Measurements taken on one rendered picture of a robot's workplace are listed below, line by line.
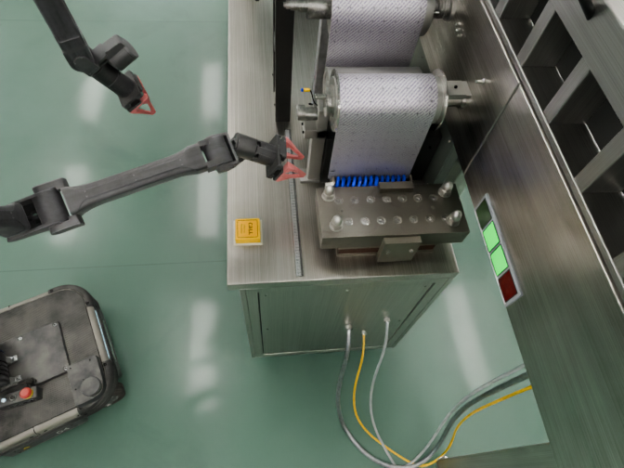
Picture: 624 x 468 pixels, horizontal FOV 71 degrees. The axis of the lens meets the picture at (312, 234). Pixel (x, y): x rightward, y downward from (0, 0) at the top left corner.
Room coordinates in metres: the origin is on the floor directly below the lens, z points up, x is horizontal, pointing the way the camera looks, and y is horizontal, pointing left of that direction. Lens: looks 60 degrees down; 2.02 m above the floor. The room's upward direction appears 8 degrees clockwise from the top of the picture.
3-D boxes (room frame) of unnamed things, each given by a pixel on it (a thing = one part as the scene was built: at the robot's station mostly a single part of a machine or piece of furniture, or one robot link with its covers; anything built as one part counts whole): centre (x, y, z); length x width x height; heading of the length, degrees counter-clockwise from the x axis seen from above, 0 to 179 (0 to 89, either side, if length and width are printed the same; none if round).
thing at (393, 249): (0.59, -0.24, 0.96); 0.10 x 0.03 x 0.11; 102
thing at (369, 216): (0.68, -0.21, 1.00); 0.40 x 0.16 x 0.06; 102
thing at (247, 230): (0.62, 0.18, 0.91); 0.07 x 0.07 x 0.02; 12
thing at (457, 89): (0.89, -0.30, 1.28); 0.06 x 0.05 x 0.02; 102
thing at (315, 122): (0.85, 0.04, 1.05); 0.06 x 0.05 x 0.31; 102
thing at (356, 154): (0.79, -0.14, 1.11); 0.23 x 0.01 x 0.18; 102
